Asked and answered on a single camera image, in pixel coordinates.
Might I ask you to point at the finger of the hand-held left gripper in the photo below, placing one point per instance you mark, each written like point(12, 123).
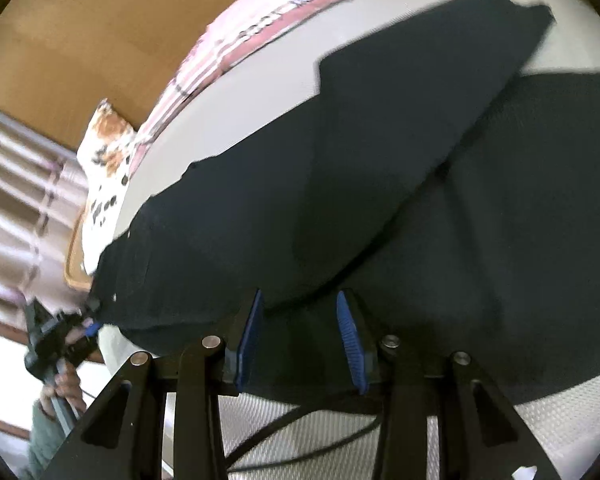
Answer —
point(91, 331)
point(94, 306)

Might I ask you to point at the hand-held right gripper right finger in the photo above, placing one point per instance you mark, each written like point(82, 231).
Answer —
point(350, 345)

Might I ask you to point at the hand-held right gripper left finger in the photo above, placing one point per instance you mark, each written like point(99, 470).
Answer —
point(249, 345)

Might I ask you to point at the black denim pants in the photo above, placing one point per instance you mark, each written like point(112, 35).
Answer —
point(330, 185)

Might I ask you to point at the person's left forearm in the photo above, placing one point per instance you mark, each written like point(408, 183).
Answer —
point(42, 440)

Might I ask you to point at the person's left hand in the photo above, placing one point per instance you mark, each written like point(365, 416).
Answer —
point(67, 385)

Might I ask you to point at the pink striped curtain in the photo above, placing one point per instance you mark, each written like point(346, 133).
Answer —
point(20, 200)

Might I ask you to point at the white textured mattress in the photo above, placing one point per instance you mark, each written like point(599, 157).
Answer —
point(260, 100)

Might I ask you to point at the pink striped pillow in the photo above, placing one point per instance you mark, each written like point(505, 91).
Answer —
point(205, 65)

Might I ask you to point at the wooden bed frame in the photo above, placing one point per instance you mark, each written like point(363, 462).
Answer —
point(73, 270)

